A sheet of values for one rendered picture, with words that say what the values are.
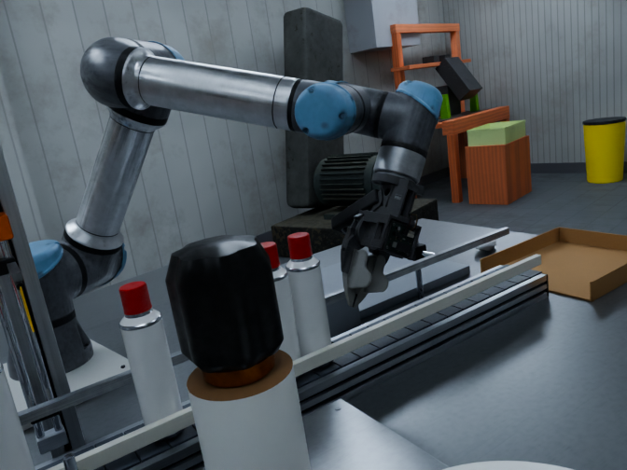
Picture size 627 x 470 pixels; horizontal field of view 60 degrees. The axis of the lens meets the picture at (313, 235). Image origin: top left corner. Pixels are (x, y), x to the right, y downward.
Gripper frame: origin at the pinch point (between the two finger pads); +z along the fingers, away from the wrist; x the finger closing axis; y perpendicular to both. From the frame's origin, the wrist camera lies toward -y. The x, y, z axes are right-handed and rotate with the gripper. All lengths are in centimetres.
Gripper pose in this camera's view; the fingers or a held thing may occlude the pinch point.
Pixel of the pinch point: (351, 297)
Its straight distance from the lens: 87.7
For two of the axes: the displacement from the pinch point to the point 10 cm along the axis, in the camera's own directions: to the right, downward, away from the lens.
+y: 5.5, 1.3, -8.3
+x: 7.8, 2.6, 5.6
